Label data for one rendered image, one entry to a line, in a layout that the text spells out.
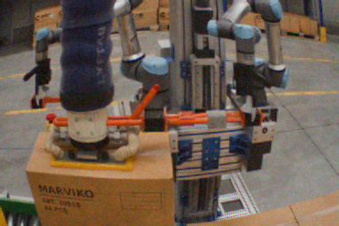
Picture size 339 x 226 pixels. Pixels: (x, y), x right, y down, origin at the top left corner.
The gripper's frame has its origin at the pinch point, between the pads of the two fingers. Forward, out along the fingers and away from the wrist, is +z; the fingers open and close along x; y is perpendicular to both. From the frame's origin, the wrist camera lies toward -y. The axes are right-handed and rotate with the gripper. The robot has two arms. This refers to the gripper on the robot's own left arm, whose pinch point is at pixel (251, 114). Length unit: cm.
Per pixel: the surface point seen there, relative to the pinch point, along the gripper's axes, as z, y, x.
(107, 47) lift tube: -28, 51, 5
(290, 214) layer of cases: 67, -36, -16
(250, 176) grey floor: 119, -42, -165
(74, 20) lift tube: -42, 64, 11
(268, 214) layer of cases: 66, -23, -20
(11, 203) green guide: 58, 122, -19
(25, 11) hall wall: 21, 351, -815
